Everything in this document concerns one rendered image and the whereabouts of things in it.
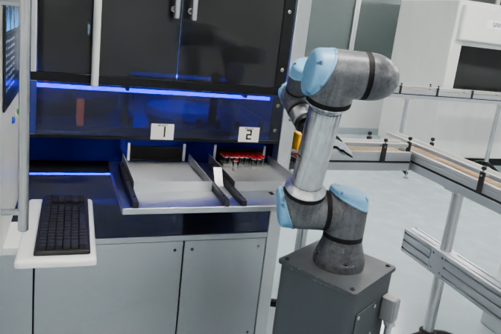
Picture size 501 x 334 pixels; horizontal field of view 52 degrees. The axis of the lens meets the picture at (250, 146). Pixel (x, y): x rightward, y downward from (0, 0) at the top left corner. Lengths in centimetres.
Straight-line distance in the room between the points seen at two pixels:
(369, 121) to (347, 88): 666
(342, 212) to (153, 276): 95
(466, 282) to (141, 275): 135
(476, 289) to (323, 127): 128
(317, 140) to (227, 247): 97
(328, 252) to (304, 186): 23
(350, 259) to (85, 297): 108
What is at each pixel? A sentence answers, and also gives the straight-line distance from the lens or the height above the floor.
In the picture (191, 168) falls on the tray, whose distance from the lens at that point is 198.
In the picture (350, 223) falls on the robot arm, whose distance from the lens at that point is 147.
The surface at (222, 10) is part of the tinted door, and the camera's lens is 193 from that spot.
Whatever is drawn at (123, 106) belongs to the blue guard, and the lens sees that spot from 188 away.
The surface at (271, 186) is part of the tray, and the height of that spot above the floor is 90.
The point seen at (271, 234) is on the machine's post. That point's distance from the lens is 220.
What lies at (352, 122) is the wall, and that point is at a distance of 772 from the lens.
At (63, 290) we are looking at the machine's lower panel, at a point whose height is 40.
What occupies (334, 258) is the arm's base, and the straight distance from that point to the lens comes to 150.
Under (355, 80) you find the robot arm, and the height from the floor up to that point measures 135.
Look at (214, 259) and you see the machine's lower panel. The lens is 216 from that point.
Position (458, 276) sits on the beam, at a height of 50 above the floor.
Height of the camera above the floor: 145
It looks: 14 degrees down
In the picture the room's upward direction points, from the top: 7 degrees clockwise
